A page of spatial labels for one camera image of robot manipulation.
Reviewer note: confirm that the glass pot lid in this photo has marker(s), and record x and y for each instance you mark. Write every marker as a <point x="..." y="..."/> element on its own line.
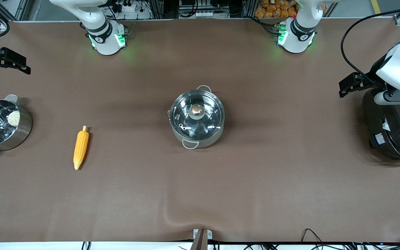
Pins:
<point x="197" y="114"/>

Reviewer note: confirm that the white power strip with plugs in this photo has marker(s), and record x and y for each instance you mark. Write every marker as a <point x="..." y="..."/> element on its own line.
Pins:
<point x="130" y="7"/>

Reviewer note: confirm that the white steamed bun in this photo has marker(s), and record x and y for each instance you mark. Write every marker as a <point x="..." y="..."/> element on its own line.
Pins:
<point x="14" y="118"/>

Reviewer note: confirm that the yellow corn cob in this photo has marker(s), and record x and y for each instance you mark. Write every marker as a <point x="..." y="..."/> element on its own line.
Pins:
<point x="81" y="147"/>

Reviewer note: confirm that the brown table mat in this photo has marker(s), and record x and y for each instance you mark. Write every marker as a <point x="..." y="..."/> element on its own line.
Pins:
<point x="255" y="191"/>

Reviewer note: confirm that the steel steamer pot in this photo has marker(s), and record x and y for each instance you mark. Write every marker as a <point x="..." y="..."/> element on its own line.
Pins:
<point x="17" y="135"/>

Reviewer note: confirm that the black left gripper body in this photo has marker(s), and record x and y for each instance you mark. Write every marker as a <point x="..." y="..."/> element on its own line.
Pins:
<point x="372" y="75"/>

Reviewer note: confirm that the bag of orange snacks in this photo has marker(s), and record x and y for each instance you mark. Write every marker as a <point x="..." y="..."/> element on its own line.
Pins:
<point x="273" y="8"/>

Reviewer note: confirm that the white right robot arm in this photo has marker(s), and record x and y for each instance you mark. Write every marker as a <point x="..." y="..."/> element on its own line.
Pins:
<point x="104" y="36"/>

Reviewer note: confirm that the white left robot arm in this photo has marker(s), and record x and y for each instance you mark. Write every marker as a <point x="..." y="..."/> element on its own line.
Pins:
<point x="297" y="34"/>

